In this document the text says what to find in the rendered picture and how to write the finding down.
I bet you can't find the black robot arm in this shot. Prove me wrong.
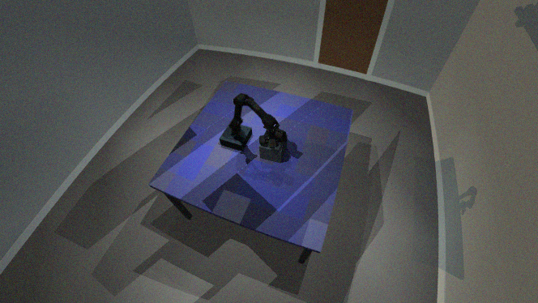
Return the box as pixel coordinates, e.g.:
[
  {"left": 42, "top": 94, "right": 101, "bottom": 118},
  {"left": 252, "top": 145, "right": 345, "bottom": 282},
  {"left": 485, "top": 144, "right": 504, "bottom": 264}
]
[{"left": 229, "top": 93, "right": 286, "bottom": 148}]

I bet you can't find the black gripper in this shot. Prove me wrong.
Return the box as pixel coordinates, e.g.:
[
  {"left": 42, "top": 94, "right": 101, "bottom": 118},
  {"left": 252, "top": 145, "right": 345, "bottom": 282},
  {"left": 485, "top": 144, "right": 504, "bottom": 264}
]
[{"left": 259, "top": 135, "right": 287, "bottom": 144}]

